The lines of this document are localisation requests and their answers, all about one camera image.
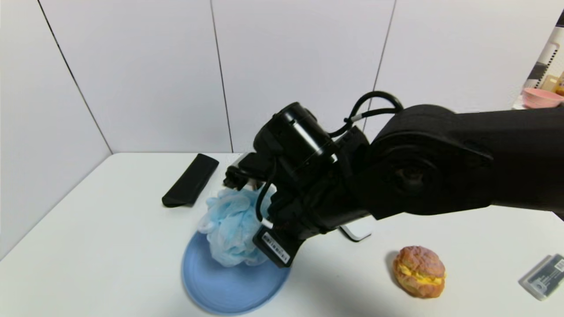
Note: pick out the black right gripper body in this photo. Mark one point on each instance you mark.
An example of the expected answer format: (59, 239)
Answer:
(275, 248)

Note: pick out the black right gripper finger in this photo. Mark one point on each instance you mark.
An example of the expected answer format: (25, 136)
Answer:
(234, 179)

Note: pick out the light blue mesh loofah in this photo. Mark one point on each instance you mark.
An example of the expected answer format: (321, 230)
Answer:
(231, 226)

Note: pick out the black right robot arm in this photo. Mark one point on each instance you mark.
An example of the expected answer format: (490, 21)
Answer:
(432, 163)

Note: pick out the blue round plate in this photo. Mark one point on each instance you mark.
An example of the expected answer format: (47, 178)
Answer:
(229, 288)

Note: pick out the black soft pouch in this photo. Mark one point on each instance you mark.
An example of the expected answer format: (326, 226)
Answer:
(191, 181)

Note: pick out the white rectangular case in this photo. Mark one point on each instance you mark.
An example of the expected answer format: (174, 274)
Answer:
(358, 230)

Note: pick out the cream filled bread bun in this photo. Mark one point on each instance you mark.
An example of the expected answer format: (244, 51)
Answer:
(418, 270)

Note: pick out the clear plastic card box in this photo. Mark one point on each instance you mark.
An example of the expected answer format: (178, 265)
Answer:
(544, 276)

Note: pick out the pink bowl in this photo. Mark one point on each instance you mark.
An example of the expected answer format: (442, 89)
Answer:
(541, 97)

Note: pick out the beige small box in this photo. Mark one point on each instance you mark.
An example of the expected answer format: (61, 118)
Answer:
(549, 83)

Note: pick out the white perforated panel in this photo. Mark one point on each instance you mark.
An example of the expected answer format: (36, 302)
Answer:
(546, 57)

